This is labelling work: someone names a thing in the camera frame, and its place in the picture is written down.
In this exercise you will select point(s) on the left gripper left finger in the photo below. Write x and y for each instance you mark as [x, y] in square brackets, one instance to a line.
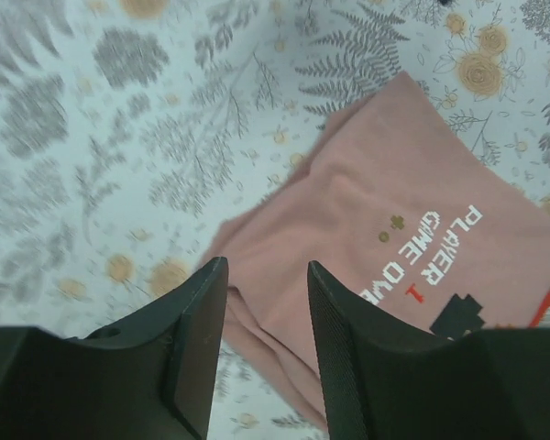
[149, 375]

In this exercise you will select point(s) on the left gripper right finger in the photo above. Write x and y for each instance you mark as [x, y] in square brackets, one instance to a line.
[385, 379]

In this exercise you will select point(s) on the pink t shirt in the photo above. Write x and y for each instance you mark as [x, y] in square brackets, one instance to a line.
[397, 207]

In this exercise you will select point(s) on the floral table mat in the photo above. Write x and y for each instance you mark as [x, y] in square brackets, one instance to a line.
[131, 130]

